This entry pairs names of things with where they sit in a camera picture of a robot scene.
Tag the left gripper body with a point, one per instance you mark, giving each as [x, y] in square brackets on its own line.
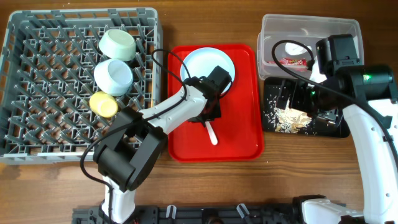
[216, 112]

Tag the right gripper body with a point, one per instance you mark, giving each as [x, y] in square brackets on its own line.
[311, 99]

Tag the white round plate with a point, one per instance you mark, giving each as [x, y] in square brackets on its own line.
[201, 62]

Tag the red snack wrapper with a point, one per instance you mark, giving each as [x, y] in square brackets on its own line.
[293, 62]

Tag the white plastic fork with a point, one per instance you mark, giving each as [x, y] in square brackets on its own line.
[211, 133]

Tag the light blue bowl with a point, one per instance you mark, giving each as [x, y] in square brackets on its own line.
[113, 77]

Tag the mint green bowl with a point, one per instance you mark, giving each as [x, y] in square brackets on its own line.
[118, 44]

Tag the yellow plastic cup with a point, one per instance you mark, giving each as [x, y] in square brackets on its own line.
[103, 104]

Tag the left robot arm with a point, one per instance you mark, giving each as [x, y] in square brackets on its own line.
[127, 153]

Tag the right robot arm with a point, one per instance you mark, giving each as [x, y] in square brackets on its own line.
[367, 98]

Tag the grey dishwasher rack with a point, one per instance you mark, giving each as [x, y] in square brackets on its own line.
[47, 79]

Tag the rice and peanut scraps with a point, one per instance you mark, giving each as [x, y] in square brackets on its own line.
[285, 120]

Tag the black plastic tray bin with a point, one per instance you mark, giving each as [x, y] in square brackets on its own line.
[317, 128]

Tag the crumpled white tissue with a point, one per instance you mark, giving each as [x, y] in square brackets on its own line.
[294, 49]

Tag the clear plastic bin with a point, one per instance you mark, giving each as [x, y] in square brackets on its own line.
[307, 30]

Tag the red plastic tray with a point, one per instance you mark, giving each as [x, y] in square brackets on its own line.
[239, 129]

